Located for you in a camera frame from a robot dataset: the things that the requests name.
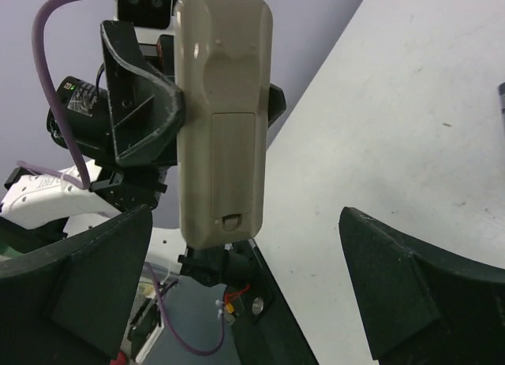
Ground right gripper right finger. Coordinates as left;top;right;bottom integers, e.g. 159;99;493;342
339;207;504;364

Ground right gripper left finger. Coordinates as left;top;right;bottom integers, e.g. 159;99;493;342
1;206;152;364

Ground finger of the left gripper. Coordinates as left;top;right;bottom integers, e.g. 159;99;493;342
100;20;185;166

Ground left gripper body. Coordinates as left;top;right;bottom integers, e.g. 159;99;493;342
88;33;287;203

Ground beige remote control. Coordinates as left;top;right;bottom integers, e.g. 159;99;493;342
174;0;273;249

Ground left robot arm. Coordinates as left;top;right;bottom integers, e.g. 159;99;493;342
1;18;285;250

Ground grey white remote control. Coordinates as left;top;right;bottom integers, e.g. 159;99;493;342
497;82;505;122

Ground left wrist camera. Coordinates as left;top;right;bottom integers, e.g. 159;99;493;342
114;0;174;30

